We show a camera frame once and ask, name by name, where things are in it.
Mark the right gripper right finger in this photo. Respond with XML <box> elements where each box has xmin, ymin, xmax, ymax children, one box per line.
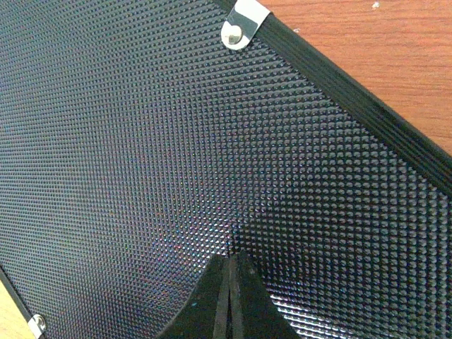
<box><xmin>230</xmin><ymin>251</ymin><xmax>299</xmax><ymax>338</ymax></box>

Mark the black poker set case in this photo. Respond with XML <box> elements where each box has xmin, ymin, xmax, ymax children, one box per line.
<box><xmin>1</xmin><ymin>1</ymin><xmax>451</xmax><ymax>338</ymax></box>

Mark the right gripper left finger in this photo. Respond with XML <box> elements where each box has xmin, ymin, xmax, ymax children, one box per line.
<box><xmin>157</xmin><ymin>256</ymin><xmax>227</xmax><ymax>338</ymax></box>

